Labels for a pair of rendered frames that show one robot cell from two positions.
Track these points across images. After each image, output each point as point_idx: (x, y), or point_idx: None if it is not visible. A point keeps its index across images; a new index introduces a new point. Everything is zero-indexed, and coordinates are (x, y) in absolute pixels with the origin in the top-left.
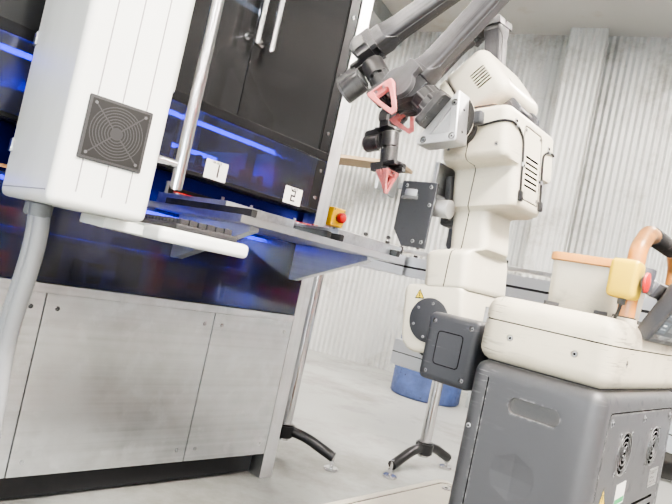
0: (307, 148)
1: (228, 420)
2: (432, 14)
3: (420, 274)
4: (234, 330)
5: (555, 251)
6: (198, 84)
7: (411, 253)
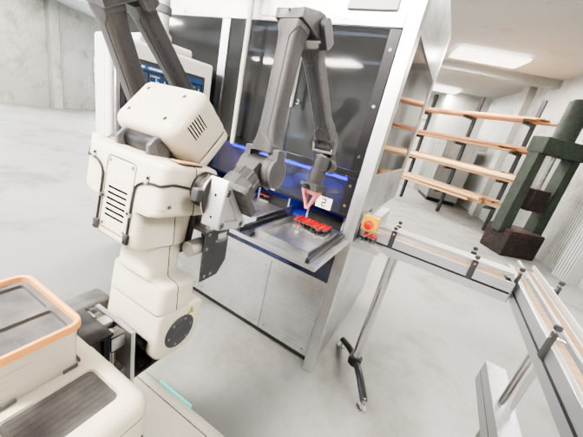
0: (337, 169)
1: (281, 322)
2: (160, 64)
3: (515, 309)
4: (283, 275)
5: (22, 275)
6: None
7: (529, 284)
